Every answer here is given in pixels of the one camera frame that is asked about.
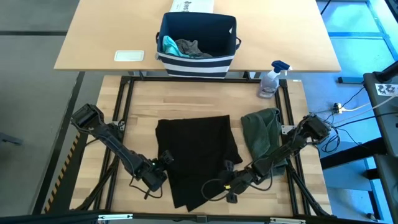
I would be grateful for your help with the silver mounting plate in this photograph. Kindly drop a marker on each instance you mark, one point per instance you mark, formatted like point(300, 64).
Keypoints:
point(285, 128)

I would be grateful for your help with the Dawn spray bottle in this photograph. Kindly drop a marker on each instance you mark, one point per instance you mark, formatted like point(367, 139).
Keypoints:
point(269, 84)

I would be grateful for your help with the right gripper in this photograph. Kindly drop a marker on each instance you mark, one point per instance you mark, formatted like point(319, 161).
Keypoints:
point(241, 182)

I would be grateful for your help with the black metal table frame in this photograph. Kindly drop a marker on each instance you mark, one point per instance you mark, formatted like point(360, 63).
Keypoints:
point(124, 93)

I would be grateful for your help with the white printed cardboard box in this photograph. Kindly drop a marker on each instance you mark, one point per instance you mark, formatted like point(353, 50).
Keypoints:
point(192, 5)

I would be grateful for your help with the silver metal bracket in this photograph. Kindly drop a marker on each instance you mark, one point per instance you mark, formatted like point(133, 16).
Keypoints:
point(287, 221)
point(115, 217)

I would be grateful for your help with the grey garment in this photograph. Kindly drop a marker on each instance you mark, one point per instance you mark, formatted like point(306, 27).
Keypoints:
point(189, 48)

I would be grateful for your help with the black front crossbar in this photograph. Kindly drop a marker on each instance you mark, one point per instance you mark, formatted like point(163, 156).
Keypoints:
point(46, 217)

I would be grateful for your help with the navy white striped fabric bin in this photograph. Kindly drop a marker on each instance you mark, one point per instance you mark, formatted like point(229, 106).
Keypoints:
point(199, 67)

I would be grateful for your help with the black garment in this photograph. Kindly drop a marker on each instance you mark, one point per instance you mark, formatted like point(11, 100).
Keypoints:
point(196, 155)

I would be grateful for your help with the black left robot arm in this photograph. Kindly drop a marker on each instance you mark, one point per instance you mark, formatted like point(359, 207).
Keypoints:
point(109, 143)

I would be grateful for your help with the white rectangular label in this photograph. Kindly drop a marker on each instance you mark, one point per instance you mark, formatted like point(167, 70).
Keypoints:
point(129, 55)

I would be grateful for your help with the teal garment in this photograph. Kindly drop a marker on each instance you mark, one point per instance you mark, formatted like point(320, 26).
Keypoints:
point(169, 46)

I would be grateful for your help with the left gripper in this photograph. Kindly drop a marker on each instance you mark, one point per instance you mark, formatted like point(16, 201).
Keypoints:
point(152, 177)

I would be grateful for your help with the light wooden table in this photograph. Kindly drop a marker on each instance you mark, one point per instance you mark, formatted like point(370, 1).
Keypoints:
point(93, 31)

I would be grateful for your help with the white paper with black marks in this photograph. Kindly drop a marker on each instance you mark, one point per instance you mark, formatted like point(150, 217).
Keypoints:
point(387, 89)

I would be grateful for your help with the grey chair leg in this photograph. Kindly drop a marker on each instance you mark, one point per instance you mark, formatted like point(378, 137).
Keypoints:
point(11, 138)

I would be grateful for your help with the black equipment cart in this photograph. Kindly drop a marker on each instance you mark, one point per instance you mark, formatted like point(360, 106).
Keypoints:
point(382, 140)

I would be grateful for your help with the white power strip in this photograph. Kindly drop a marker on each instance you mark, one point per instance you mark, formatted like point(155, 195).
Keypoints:
point(338, 109)

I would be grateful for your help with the dark green shirt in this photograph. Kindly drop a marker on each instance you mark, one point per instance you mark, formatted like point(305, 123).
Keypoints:
point(259, 133)

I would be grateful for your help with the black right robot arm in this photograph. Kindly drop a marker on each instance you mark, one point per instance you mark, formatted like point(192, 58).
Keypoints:
point(289, 146)

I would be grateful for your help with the hazard striped black base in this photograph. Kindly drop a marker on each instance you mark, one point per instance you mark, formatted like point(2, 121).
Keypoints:
point(62, 174)

